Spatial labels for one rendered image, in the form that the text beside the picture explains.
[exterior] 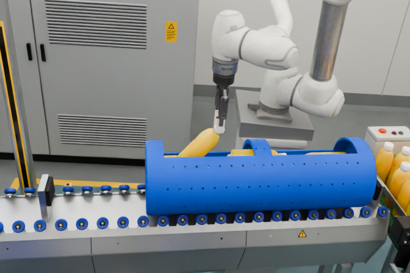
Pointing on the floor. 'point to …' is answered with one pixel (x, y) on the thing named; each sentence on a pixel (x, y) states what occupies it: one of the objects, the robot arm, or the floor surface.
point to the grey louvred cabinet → (102, 60)
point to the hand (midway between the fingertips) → (219, 122)
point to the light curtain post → (14, 100)
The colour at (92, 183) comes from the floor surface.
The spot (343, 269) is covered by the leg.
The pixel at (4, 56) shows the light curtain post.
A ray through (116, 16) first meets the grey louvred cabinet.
